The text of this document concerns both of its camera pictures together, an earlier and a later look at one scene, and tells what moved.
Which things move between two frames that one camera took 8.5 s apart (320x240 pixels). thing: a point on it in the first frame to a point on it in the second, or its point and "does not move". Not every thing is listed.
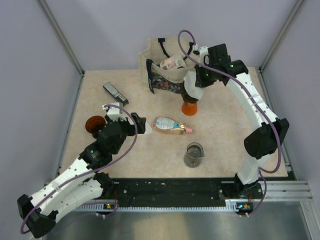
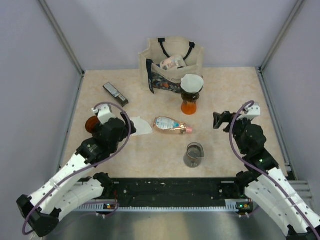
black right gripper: [200, 82] to [219, 119]
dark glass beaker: [192, 157] does not move
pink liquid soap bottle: [165, 123] does not move
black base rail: [162, 192] does not move
